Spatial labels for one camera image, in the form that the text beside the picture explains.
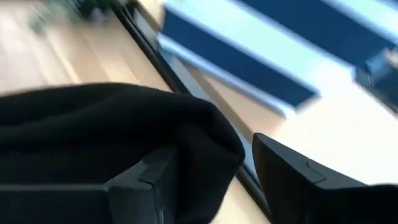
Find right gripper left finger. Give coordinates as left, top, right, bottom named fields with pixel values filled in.
left=0, top=146, right=178, bottom=224

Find navy white striped bin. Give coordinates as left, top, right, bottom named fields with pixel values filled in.
left=157, top=0, right=398, bottom=118

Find light wooden desk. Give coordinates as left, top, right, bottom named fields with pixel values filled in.
left=136, top=0, right=398, bottom=186

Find black cloth garment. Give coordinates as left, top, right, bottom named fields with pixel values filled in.
left=0, top=82, right=246, bottom=224

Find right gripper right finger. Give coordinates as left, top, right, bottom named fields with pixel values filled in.
left=252, top=133, right=398, bottom=224

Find black metal table frame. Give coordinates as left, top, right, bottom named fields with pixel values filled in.
left=110, top=0, right=275, bottom=220

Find small green potted plant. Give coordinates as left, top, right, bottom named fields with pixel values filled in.
left=29, top=0, right=118, bottom=34

